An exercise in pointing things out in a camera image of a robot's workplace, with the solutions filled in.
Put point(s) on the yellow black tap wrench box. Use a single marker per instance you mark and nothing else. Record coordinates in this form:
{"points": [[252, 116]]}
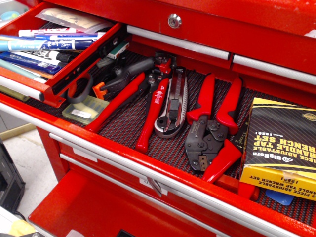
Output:
{"points": [[280, 148]]}

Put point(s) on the black grip tool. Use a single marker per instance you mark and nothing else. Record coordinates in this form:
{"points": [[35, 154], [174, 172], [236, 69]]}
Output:
{"points": [[120, 76]]}

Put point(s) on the silver drawer lock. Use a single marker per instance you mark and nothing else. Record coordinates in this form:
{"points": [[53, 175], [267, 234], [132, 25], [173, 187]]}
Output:
{"points": [[174, 21]]}

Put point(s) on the red handled crimping pliers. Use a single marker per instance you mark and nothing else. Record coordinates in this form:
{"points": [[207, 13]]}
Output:
{"points": [[207, 146]]}

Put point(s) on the orange black tool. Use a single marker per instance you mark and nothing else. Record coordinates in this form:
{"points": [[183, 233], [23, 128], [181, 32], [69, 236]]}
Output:
{"points": [[99, 90]]}

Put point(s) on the white red marker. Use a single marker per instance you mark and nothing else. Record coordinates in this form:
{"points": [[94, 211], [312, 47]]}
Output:
{"points": [[56, 31]]}

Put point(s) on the silver black utility knife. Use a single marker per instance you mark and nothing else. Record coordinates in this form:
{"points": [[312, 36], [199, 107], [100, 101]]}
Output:
{"points": [[171, 120]]}

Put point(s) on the blue white marker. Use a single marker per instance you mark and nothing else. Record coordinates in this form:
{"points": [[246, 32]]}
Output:
{"points": [[75, 36]]}

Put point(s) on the clear plastic blade case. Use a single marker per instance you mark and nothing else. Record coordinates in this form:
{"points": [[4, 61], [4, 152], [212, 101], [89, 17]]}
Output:
{"points": [[86, 111]]}

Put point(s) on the clear plastic bag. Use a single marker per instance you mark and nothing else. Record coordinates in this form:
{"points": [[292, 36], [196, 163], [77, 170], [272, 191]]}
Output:
{"points": [[78, 20]]}

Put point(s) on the green white small box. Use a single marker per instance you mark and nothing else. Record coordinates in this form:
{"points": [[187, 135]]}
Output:
{"points": [[119, 49]]}

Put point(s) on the red lower open drawer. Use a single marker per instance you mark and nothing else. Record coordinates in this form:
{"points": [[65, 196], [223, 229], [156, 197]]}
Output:
{"points": [[103, 209]]}

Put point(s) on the red handled wire stripper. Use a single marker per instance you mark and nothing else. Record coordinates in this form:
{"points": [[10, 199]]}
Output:
{"points": [[155, 81]]}

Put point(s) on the light blue marker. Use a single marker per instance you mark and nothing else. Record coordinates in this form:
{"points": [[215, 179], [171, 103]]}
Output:
{"points": [[35, 45]]}

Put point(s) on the large red open drawer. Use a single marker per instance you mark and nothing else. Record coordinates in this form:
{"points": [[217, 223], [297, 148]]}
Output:
{"points": [[163, 172]]}

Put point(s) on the black crate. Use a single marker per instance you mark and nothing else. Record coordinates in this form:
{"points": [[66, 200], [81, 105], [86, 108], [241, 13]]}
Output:
{"points": [[12, 185]]}

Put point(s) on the black white marker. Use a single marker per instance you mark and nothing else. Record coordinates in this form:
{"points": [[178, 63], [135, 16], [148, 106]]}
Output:
{"points": [[63, 57]]}

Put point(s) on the dark blue marker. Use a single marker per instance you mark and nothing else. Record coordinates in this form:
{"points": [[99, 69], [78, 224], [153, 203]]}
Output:
{"points": [[30, 63]]}

